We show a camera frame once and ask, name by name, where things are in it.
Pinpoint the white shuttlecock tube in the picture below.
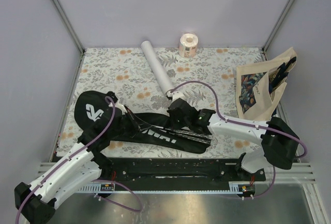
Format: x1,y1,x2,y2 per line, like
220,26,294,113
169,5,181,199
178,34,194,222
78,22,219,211
141,40,174,98

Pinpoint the badminton racket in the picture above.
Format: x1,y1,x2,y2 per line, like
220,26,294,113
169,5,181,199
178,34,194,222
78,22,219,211
167,129,211,141

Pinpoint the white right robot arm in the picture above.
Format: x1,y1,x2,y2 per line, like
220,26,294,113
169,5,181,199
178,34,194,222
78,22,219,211
167,98,299,181

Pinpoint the floral table mat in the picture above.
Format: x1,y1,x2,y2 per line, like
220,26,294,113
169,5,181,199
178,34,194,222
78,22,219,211
56,48,265,158

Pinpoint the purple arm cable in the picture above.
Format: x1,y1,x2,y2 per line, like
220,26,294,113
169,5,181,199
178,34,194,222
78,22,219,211
170,80,308,199
15,96,117,223

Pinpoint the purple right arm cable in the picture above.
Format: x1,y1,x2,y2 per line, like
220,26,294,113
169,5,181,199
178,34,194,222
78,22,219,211
170,80,308,199

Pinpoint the pink toilet paper roll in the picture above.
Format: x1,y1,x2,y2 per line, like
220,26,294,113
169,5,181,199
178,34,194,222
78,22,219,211
178,33,199,58

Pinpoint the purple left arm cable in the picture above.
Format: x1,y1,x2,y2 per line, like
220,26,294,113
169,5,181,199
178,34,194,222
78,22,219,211
15,96,117,223

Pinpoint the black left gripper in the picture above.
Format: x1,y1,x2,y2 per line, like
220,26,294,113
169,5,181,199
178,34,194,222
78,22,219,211
109,109,152,138

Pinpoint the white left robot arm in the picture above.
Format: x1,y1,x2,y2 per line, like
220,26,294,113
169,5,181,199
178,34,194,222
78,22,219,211
14,108,139,223

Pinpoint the beige tote bag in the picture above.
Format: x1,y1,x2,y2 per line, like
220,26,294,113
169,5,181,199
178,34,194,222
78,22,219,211
235,47,297,121

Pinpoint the black racket bag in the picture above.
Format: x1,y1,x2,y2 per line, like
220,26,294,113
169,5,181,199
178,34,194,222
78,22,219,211
74,91,211,154

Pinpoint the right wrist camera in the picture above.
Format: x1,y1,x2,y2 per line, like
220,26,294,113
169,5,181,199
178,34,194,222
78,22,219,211
167,91,184,102

